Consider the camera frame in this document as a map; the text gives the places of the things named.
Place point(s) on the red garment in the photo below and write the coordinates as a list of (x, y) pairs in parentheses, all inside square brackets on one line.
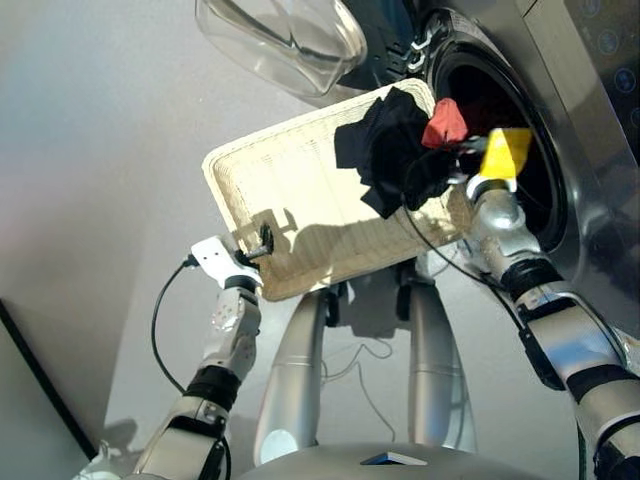
[(445, 125)]

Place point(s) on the black garment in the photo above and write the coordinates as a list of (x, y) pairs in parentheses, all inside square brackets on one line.
[(385, 150)]

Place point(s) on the pale woven laundry basket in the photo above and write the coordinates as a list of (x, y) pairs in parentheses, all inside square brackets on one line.
[(300, 175)]

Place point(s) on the black basket stand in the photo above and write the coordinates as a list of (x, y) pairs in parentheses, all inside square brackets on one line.
[(332, 305)]

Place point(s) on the grey washing machine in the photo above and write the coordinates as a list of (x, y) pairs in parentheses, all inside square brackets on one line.
[(590, 175)]

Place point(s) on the round washing machine door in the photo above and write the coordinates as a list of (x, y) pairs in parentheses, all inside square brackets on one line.
[(280, 50)]

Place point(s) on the silver robot leg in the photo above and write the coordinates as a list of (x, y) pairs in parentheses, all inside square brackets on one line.
[(295, 380), (430, 360)]

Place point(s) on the grey robot torso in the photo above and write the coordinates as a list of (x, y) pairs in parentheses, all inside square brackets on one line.
[(325, 465)]

